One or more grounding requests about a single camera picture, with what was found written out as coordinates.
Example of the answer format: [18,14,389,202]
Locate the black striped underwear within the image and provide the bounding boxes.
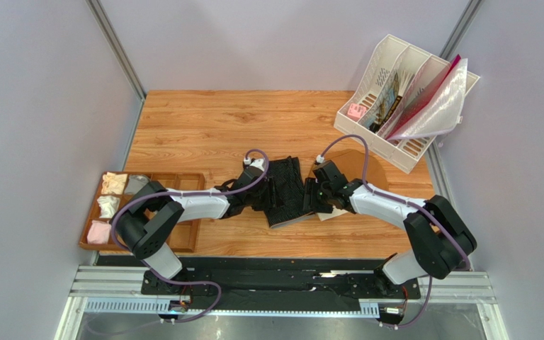
[265,157,314,229]

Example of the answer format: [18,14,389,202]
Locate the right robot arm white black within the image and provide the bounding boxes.
[304,160,477,285]

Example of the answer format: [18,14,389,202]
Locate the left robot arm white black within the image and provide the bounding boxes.
[110,157,275,279]

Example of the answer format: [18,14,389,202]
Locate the grey rolled underwear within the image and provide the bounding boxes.
[123,174,150,196]

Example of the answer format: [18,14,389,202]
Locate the cream rolled underwear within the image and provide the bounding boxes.
[101,172,128,195]

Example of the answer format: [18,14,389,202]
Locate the white rolled underwear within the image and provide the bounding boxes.
[96,195,120,219]

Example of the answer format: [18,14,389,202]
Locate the pink rolled underwear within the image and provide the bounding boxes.
[86,220,111,244]

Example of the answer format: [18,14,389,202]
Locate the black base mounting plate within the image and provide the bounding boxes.
[95,256,471,313]

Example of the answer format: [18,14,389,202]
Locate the pink sticky note pad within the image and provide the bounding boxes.
[346,103,368,121]

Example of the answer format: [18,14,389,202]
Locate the illustrated booklet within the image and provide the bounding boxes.
[360,69,414,133]

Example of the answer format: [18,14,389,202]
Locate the clear bubble plastic folder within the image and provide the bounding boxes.
[388,57,468,141]

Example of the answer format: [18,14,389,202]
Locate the white plastic file rack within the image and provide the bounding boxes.
[334,35,479,173]

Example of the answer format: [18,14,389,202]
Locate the wooden compartment tray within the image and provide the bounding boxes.
[78,171,205,255]

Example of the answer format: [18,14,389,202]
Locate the red plastic folder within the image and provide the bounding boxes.
[379,55,461,140]

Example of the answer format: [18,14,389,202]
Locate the aluminium rail frame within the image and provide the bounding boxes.
[55,256,509,339]

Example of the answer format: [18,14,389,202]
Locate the right aluminium corner post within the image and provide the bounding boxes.
[439,0,485,60]

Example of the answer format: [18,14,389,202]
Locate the aluminium corner post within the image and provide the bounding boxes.
[86,0,147,103]
[439,0,485,60]

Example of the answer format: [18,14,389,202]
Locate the left aluminium corner post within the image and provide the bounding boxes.
[86,0,147,103]

